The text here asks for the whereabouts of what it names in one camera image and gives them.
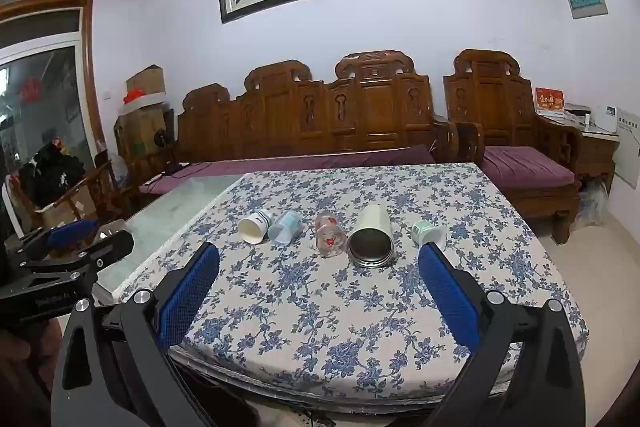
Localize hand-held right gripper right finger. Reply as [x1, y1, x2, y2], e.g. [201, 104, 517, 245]
[417, 242, 587, 427]

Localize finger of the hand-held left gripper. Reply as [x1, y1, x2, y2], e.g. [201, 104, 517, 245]
[6, 219, 100, 266]
[22, 230, 135, 280]

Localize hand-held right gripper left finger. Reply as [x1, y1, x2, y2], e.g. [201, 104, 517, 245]
[50, 241, 221, 427]

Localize green white ceramic cup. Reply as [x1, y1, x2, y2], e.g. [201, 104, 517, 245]
[411, 220, 448, 252]

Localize white paper cup blue stripes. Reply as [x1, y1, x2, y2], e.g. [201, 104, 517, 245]
[238, 209, 273, 245]

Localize cream steel tumbler cup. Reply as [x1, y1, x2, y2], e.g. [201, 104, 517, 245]
[347, 204, 396, 269]

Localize translucent blue plastic cup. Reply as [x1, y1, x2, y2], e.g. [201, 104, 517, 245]
[267, 211, 307, 244]

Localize clear glass cup red flowers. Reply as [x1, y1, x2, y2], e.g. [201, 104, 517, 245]
[314, 211, 348, 257]

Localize wooden chair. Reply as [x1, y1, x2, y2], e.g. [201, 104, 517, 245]
[7, 159, 127, 244]

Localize dark clothes pile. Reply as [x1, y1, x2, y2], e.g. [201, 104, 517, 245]
[19, 141, 87, 208]

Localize blue floral tablecloth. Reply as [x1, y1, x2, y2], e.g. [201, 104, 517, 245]
[112, 162, 590, 401]

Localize black electric fan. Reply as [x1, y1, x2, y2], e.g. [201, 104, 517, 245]
[153, 127, 185, 176]

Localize large cardboard box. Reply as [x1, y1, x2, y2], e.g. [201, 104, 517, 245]
[116, 104, 172, 158]

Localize red window ornament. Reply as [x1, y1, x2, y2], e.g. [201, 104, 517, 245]
[20, 75, 44, 106]

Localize purple armchair cushion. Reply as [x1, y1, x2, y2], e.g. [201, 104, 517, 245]
[481, 145, 584, 200]

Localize purple sofa cushion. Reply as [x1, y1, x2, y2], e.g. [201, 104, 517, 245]
[139, 144, 437, 196]

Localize small cardboard box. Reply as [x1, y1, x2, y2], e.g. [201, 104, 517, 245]
[125, 64, 166, 97]

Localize clear plastic bag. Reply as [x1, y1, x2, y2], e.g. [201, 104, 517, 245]
[575, 179, 609, 228]

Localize carved wooden armchair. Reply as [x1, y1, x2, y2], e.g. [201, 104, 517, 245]
[442, 49, 584, 244]

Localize wooden side table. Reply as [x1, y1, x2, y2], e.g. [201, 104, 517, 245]
[537, 113, 621, 198]

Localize carved wooden sofa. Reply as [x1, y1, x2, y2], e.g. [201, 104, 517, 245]
[172, 50, 459, 168]

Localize red desk calendar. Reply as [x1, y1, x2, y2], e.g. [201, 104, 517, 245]
[534, 87, 566, 114]

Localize white box device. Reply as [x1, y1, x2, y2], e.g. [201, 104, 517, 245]
[592, 105, 621, 134]

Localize white wall panel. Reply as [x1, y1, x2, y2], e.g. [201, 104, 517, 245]
[612, 107, 640, 190]

